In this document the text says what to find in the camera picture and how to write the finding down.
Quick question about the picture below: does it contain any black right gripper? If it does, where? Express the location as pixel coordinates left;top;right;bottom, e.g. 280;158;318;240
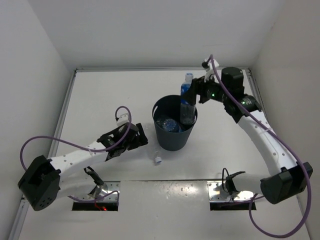
180;71;229;106

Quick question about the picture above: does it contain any clear unlabelled plastic bottle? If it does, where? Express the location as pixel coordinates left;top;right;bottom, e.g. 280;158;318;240
151;148;162;165

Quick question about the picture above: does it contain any blue capped plastic bottle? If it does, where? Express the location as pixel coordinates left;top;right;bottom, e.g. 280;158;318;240
156;115;180;133

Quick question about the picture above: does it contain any clear bottle orange blue label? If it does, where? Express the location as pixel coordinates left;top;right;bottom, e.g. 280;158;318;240
176;122;185;133

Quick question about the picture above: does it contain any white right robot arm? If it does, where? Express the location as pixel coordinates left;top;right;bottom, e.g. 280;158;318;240
181;67;313;205

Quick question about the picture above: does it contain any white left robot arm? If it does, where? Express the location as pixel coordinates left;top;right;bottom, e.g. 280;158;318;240
18;122;148;211

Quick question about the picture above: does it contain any dark grey garbage bin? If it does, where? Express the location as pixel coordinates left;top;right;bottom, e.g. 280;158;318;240
152;95;195;151

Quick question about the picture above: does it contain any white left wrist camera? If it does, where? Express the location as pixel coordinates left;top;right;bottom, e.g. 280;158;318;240
116;113;130;127

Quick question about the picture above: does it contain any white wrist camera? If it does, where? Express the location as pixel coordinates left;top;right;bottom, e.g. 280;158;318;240
201;58;220;83
116;113;130;127

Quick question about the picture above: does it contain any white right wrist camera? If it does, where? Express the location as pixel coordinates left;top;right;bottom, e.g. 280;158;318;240
201;58;220;83

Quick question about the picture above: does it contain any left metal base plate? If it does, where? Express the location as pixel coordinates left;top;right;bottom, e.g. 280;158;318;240
88;181;120;202

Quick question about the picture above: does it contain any metal base plate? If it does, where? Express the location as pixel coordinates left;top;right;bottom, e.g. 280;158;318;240
207;180;254;204
88;181;120;202

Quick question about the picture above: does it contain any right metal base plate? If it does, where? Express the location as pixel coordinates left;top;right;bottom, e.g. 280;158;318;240
207;180;254;204

